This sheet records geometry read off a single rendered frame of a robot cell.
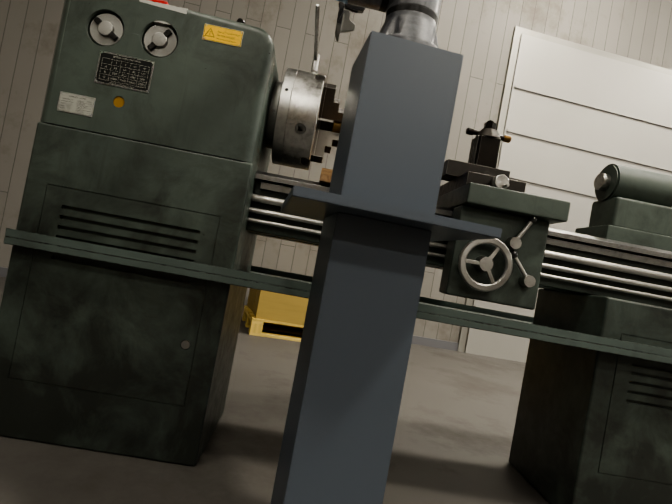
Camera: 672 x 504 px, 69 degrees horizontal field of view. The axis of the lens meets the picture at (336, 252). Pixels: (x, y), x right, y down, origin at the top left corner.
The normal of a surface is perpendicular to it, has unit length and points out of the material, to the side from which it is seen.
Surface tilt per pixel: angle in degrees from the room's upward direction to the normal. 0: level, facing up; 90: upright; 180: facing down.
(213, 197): 90
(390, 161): 90
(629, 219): 90
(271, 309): 90
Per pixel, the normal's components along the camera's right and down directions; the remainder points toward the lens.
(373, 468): 0.16, 0.00
